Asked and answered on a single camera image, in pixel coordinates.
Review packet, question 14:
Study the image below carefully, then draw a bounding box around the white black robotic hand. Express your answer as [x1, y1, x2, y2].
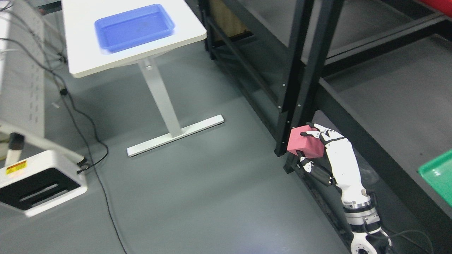
[300, 123, 370, 208]

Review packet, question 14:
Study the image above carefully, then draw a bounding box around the pink foam block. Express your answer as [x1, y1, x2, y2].
[287, 125, 325, 159]

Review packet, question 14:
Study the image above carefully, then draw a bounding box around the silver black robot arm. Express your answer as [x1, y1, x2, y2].
[343, 200, 392, 254]

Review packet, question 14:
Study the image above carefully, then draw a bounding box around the green plastic tray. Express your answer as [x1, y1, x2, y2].
[417, 150, 452, 206]

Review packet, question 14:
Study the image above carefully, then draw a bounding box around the black metal shelf right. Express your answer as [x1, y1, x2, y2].
[275, 0, 451, 254]

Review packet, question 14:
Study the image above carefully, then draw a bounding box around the black metal shelf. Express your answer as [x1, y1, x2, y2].
[198, 0, 318, 145]
[275, 0, 451, 254]

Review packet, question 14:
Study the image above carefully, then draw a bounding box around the black metal shelf left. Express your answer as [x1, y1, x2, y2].
[198, 0, 318, 145]

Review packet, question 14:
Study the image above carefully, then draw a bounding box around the blue plastic tray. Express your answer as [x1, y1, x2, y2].
[94, 4, 176, 53]

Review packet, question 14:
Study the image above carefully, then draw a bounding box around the cardboard box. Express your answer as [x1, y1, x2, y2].
[208, 0, 250, 37]

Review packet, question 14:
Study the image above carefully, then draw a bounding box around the white table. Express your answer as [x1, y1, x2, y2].
[61, 0, 224, 157]

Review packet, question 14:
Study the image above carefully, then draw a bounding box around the white machine base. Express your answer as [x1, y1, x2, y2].
[0, 120, 89, 217]

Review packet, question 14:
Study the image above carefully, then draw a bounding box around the white side desk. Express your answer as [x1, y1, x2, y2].
[0, 0, 45, 137]

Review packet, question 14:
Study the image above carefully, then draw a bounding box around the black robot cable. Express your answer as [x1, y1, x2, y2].
[364, 190, 435, 254]

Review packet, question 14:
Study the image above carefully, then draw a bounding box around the black floor cable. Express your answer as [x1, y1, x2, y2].
[0, 35, 128, 254]

